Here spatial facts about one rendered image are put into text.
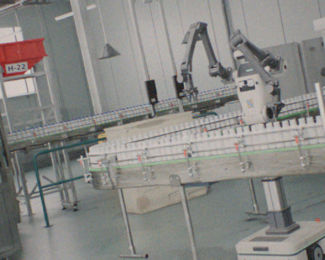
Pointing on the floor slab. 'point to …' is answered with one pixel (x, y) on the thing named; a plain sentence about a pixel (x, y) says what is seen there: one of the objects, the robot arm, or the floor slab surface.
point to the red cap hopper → (21, 49)
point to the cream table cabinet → (138, 199)
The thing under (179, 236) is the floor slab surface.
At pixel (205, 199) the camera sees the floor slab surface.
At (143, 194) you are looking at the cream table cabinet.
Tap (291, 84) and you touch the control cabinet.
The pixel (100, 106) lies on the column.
